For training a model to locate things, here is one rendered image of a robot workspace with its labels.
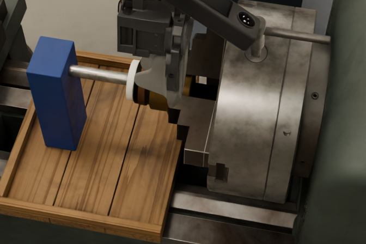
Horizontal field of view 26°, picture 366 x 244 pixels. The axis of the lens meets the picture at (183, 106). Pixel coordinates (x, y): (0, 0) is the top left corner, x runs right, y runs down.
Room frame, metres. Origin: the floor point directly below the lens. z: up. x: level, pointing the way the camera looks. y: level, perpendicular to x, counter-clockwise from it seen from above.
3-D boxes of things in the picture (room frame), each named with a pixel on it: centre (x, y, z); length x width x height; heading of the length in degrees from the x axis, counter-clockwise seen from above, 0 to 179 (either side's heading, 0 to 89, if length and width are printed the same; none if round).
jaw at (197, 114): (0.68, -0.03, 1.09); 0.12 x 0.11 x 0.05; 169
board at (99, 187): (0.80, 0.15, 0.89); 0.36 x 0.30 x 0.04; 169
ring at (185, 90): (0.78, 0.03, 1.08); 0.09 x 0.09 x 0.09; 79
